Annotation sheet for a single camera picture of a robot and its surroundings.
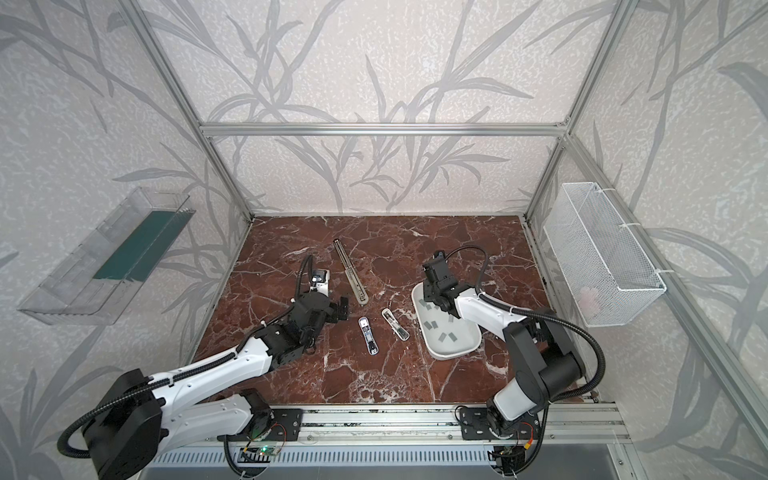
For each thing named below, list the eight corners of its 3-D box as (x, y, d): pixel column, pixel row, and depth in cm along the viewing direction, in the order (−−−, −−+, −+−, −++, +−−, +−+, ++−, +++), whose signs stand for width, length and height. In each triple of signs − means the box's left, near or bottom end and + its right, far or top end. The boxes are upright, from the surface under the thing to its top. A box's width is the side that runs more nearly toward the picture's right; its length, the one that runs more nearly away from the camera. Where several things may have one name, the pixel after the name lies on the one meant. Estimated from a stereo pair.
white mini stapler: (403, 342, 89) (403, 339, 87) (381, 314, 95) (381, 310, 93) (409, 337, 90) (409, 334, 88) (387, 310, 96) (387, 306, 94)
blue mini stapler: (369, 357, 87) (368, 353, 84) (358, 323, 94) (357, 318, 91) (379, 353, 88) (379, 349, 85) (368, 319, 94) (367, 315, 92)
